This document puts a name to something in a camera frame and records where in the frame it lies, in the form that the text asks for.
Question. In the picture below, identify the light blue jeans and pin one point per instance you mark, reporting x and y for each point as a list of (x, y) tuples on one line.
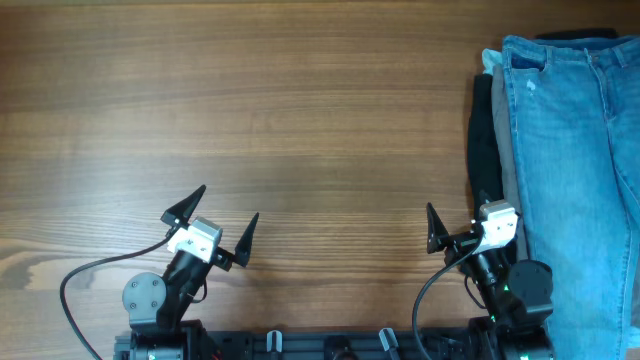
[(574, 120)]

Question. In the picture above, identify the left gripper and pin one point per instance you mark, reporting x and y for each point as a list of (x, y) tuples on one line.
[(223, 259)]

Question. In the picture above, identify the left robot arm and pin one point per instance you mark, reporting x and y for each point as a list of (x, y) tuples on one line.
[(156, 303)]

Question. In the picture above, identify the grey trousers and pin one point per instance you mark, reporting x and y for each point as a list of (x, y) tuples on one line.
[(502, 129)]

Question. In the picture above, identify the black garment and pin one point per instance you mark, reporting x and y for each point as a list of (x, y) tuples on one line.
[(483, 159)]

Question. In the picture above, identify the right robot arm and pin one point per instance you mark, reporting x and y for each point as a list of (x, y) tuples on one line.
[(515, 294)]

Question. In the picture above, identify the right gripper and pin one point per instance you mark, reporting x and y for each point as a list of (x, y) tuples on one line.
[(438, 235)]

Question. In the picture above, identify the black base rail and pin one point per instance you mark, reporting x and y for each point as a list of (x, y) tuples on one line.
[(325, 345)]

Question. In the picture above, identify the dark garment at back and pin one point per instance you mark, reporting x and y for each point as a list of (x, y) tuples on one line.
[(606, 33)]

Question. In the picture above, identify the light blue shirt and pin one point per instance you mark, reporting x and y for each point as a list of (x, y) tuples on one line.
[(491, 60)]

